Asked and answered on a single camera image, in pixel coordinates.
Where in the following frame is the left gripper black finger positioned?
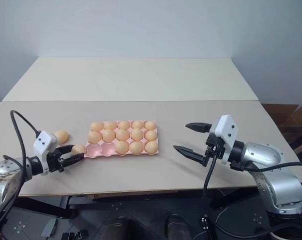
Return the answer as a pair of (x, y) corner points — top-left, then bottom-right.
(61, 152), (85, 167)
(56, 144), (76, 157)

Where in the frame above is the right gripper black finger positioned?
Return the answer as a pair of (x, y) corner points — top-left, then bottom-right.
(185, 122), (213, 135)
(173, 144), (206, 164)

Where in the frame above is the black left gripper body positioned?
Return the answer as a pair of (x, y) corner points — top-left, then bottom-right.
(47, 147), (66, 174)

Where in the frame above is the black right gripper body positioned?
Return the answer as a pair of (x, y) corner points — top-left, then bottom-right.
(201, 130), (226, 168)

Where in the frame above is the pink egg tray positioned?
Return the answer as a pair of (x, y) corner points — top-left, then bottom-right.
(83, 120), (160, 160)

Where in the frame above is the dark rounded shape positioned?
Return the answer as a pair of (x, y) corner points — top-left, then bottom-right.
(105, 217), (133, 240)
(165, 213), (192, 240)

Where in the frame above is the brown cardboard box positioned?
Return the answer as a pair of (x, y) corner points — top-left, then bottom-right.
(261, 103), (302, 156)

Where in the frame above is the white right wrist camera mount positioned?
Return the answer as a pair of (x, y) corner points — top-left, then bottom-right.
(213, 114), (240, 166)

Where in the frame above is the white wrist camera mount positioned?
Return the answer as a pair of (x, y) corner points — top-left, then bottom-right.
(32, 129), (59, 176)
(213, 114), (240, 166)

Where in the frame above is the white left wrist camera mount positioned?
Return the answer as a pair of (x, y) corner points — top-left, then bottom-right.
(32, 129), (59, 176)

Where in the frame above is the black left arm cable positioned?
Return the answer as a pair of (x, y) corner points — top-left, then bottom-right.
(0, 109), (43, 229)

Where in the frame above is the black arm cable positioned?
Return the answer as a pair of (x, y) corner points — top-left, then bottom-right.
(202, 152), (302, 237)
(0, 109), (43, 229)

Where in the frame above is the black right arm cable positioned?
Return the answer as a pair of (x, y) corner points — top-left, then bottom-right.
(202, 152), (302, 237)

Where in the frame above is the black table frame bar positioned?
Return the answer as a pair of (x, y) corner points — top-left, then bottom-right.
(14, 195), (79, 219)

